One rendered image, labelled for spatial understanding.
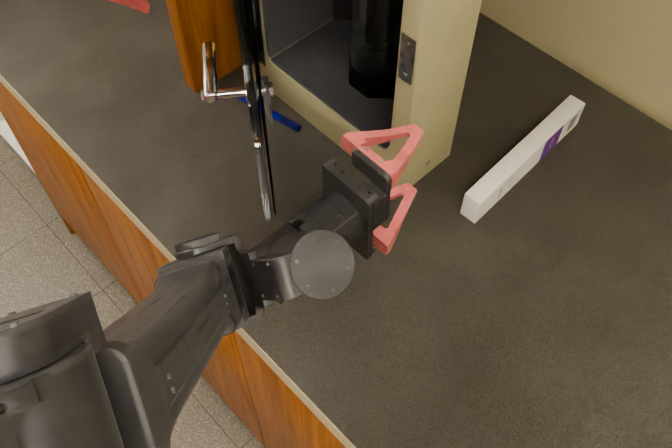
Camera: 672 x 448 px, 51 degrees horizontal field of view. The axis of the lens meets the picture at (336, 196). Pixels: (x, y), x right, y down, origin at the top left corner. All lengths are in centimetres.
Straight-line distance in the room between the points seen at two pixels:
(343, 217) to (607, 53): 70
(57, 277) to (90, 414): 193
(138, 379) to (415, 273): 69
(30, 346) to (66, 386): 2
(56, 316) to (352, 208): 43
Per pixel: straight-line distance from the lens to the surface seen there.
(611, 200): 110
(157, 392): 33
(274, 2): 106
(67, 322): 28
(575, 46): 128
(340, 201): 67
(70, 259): 220
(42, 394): 25
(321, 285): 57
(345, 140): 66
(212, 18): 112
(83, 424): 26
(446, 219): 102
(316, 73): 109
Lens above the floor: 178
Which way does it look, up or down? 54 degrees down
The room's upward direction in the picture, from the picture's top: straight up
